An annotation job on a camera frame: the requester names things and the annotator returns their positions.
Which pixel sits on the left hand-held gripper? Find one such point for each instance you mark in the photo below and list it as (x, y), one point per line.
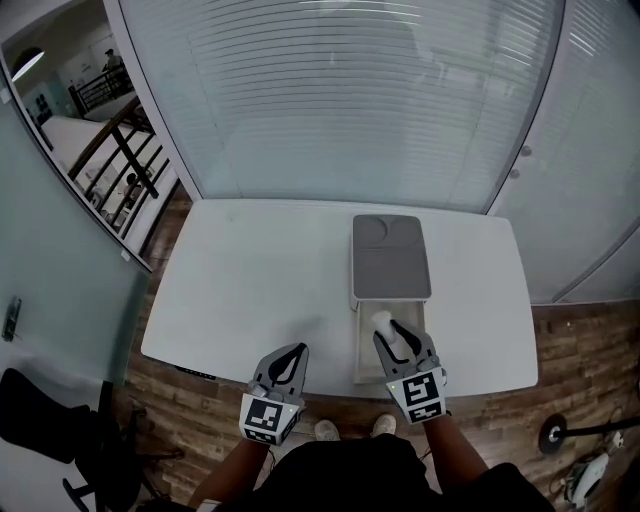
(265, 417)

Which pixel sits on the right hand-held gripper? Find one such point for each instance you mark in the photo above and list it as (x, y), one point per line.
(417, 395)

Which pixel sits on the grey-topped white drawer box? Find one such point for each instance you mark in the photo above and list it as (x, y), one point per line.
(390, 260)

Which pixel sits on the person's right forearm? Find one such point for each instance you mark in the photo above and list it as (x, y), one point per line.
(452, 450)

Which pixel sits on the person's left forearm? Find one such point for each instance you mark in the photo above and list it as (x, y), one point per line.
(235, 470)

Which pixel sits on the person's right shoe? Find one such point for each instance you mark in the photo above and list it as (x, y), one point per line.
(384, 426)

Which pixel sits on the person's shoe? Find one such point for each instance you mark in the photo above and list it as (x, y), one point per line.
(384, 426)
(326, 431)

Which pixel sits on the person's left shoe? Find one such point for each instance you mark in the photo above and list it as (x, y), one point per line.
(326, 431)

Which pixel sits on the black table control panel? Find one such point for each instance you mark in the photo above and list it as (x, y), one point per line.
(195, 372)

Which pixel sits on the person's black shirt torso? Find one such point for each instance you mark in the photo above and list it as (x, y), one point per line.
(350, 480)

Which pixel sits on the white handheld device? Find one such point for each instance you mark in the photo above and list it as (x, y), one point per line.
(589, 477)

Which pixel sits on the black office chair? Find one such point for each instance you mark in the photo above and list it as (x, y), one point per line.
(55, 425)

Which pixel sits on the frosted glass door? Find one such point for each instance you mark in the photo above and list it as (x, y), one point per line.
(60, 260)

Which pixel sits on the wide white window blind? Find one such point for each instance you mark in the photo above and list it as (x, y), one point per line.
(340, 100)

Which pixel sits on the black metal railing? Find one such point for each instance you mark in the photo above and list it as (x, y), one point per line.
(125, 150)

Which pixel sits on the narrow white window blind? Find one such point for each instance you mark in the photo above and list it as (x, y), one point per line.
(590, 150)

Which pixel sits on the round pendant lamp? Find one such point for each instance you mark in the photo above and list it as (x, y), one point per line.
(27, 65)

